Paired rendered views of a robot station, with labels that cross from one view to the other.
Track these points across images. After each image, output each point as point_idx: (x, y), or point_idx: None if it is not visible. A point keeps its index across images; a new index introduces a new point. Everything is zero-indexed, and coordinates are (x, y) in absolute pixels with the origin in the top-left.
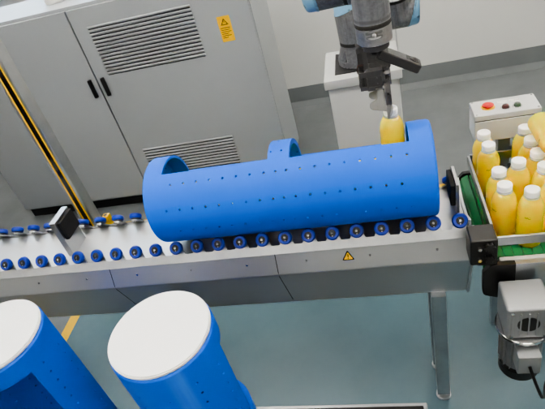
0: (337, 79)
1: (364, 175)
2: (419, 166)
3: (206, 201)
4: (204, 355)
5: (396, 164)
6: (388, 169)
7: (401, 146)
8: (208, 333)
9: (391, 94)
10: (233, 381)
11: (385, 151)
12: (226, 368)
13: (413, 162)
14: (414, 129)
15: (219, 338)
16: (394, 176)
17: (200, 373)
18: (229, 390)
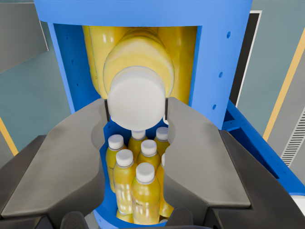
0: None
1: (223, 116)
2: (249, 2)
3: None
4: (304, 190)
5: (233, 60)
6: (232, 75)
7: (211, 48)
8: (295, 194)
9: (280, 184)
10: (263, 151)
11: (209, 87)
12: (273, 162)
13: (243, 18)
14: (157, 2)
15: (278, 180)
16: (237, 61)
17: (302, 184)
18: (269, 152)
